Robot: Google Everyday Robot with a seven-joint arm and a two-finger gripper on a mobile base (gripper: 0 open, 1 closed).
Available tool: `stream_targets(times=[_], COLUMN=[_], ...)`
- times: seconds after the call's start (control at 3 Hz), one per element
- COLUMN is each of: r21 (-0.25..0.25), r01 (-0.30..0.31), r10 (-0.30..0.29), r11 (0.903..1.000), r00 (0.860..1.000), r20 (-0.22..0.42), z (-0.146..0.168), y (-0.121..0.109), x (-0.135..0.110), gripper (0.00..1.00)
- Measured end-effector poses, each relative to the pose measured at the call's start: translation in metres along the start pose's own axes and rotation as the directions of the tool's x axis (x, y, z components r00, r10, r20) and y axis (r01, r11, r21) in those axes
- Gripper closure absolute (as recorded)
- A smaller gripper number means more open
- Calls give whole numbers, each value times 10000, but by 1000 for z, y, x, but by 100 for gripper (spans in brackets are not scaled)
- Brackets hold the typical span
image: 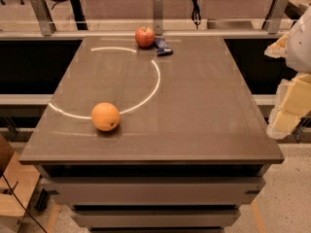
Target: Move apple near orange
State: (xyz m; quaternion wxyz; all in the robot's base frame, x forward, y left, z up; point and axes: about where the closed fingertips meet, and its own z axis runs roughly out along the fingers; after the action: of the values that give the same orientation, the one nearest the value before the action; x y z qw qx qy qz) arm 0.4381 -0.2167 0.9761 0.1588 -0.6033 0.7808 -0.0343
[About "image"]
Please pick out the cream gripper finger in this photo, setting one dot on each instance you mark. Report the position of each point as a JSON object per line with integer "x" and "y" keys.
{"x": 277, "y": 49}
{"x": 293, "y": 102}

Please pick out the red apple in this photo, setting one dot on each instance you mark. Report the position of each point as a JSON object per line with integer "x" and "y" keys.
{"x": 144, "y": 37}

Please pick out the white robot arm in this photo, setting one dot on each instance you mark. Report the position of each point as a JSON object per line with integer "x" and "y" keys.
{"x": 298, "y": 46}

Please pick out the grey drawer cabinet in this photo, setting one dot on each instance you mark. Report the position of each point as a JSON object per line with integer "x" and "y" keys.
{"x": 189, "y": 151}

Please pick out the blue snack bar wrapper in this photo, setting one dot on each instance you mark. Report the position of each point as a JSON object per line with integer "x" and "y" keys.
{"x": 161, "y": 47}

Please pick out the orange fruit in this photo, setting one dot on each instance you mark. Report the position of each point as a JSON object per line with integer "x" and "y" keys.
{"x": 105, "y": 116}

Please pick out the black table leg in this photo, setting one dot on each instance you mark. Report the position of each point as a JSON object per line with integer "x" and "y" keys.
{"x": 78, "y": 15}

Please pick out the cardboard box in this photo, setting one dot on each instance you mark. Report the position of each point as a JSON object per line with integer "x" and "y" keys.
{"x": 17, "y": 184}

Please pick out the right metal bracket post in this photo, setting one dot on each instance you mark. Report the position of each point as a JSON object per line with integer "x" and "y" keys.
{"x": 278, "y": 10}

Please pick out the metal bracket post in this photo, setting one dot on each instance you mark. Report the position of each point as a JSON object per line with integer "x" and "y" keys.
{"x": 278, "y": 10}
{"x": 43, "y": 16}
{"x": 158, "y": 16}

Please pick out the middle metal bracket post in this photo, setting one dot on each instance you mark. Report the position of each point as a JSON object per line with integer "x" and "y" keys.
{"x": 158, "y": 16}

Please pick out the left metal bracket post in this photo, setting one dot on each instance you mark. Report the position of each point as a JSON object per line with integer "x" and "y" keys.
{"x": 43, "y": 16}

